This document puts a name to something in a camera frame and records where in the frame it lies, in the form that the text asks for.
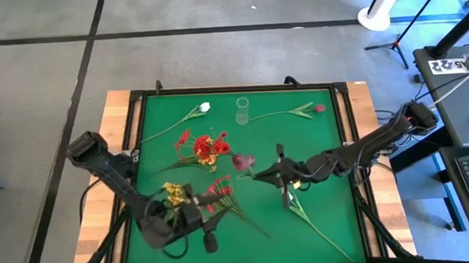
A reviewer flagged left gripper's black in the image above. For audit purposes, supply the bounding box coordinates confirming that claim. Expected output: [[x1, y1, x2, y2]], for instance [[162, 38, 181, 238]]
[[178, 182, 233, 256]]

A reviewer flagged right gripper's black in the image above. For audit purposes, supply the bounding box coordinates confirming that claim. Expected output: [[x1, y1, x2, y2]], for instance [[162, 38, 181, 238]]
[[250, 142, 313, 211]]

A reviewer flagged red artificial flower bunch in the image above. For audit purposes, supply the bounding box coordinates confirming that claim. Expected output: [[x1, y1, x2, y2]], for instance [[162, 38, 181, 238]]
[[152, 125, 235, 174], [201, 171, 271, 243]]

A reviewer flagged white artificial tulip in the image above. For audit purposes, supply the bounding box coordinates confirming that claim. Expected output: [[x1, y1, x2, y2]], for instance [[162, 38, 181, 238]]
[[285, 185, 354, 263], [138, 101, 214, 145]]

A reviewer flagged clear glass vase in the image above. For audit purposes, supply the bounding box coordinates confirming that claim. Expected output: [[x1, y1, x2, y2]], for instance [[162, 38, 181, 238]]
[[233, 96, 252, 126]]

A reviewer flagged green table mat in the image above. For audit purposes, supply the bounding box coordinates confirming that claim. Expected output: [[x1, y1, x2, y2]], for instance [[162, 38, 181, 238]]
[[116, 81, 368, 263]]

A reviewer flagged black tripod stand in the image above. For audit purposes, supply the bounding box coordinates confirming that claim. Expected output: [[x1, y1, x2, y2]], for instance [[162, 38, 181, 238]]
[[361, 0, 460, 72]]

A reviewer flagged blue desk leg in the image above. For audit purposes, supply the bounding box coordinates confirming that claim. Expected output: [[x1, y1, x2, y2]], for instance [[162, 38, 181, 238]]
[[431, 149, 468, 235]]

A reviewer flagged grey desk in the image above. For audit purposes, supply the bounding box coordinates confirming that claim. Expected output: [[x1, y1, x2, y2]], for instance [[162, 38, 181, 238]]
[[411, 44, 469, 151]]

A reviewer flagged white paper number label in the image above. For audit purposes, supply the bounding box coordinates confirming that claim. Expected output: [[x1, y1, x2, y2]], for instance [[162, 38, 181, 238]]
[[427, 54, 469, 76]]

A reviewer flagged thick black slanted pole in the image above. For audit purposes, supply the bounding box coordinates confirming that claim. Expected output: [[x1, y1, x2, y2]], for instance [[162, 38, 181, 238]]
[[424, 0, 469, 60]]

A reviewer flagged black aluminium table frame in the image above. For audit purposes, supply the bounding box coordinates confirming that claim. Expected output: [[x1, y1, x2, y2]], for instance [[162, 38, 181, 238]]
[[62, 64, 419, 263]]

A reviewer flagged white post with round base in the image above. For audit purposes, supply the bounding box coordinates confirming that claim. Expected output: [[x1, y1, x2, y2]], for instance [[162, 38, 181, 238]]
[[355, 0, 417, 33]]

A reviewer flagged white cable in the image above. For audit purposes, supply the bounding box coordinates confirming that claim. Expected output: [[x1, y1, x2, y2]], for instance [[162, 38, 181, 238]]
[[425, 58, 469, 111]]

